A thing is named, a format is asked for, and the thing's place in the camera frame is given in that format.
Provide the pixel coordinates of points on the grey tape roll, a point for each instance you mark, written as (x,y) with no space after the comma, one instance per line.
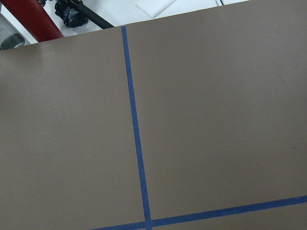
(12,41)

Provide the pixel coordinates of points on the red bottle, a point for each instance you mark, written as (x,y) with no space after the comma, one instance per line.
(34,19)

